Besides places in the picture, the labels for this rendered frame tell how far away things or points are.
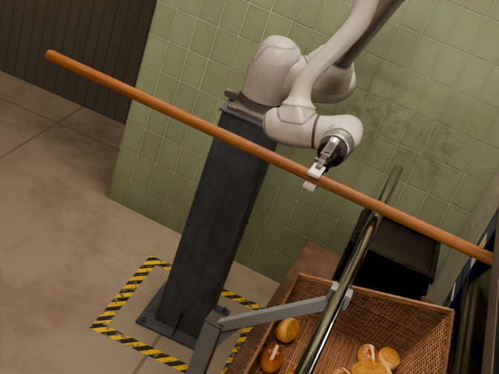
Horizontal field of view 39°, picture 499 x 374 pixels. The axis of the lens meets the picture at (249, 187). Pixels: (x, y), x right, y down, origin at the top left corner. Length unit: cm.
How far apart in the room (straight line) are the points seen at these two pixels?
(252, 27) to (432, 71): 76
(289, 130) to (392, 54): 98
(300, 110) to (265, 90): 40
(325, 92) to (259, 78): 25
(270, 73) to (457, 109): 88
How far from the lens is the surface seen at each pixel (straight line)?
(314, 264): 260
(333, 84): 247
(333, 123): 202
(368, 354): 223
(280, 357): 207
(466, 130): 297
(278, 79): 241
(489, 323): 113
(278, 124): 206
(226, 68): 314
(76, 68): 195
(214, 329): 159
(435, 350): 211
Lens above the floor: 197
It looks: 28 degrees down
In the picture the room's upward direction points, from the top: 20 degrees clockwise
